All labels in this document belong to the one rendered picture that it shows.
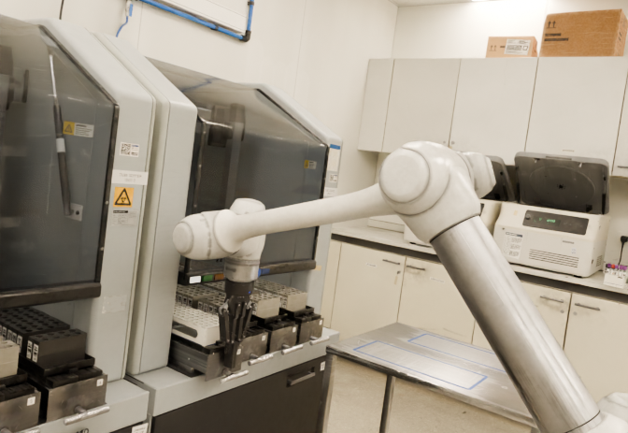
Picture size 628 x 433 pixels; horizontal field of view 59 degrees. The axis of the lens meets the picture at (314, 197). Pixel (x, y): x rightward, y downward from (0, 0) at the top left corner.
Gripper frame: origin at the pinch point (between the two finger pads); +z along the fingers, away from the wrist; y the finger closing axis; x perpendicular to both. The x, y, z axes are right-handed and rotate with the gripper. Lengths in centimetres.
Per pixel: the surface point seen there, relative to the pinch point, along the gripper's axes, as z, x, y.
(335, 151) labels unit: -59, -14, -59
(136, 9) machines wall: -113, -125, -49
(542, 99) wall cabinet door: -113, 4, -258
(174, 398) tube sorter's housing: 10.6, -5.4, 13.0
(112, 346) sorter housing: -2.9, -14.4, 26.5
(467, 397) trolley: -1, 56, -24
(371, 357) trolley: -1.9, 27.7, -26.8
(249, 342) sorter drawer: 1.0, -5.5, -13.5
